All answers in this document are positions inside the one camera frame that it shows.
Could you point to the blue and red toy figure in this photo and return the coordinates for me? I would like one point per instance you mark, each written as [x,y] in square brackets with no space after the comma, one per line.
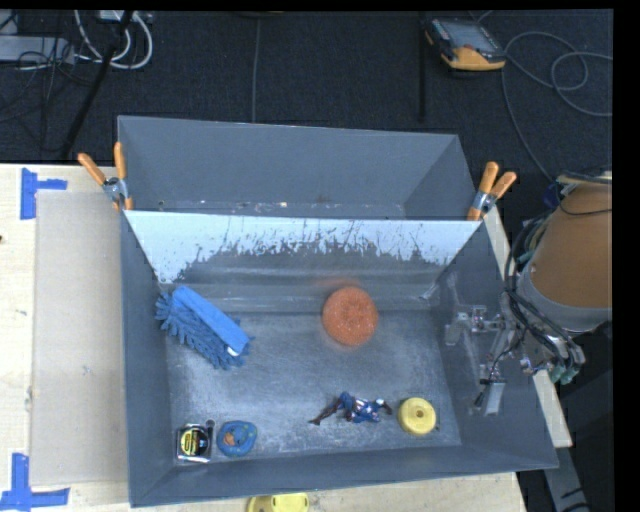
[360,407]

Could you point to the orange round sponge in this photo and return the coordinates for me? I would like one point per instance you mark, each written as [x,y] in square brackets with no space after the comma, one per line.
[350,316]

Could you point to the blue round toy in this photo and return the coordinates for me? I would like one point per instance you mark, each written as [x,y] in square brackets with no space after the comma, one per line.
[237,438]

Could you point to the yellow toy wheel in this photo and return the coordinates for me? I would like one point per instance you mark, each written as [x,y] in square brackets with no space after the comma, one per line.
[416,416]

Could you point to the pale wood flat board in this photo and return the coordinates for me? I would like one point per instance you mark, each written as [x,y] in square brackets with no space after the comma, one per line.
[80,340]

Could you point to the black and yellow tape measure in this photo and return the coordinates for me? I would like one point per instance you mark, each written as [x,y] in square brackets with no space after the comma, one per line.
[194,442]

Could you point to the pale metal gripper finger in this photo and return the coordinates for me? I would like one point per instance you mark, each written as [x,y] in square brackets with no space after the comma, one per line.
[495,397]
[462,327]

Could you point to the grey metal bin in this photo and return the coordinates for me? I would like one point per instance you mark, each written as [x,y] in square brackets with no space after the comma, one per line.
[300,370]

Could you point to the yellow round object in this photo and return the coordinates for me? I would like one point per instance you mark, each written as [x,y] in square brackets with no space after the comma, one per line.
[277,503]

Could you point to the blue chenille duster head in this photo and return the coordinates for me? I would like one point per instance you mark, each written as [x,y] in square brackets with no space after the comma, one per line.
[205,322]

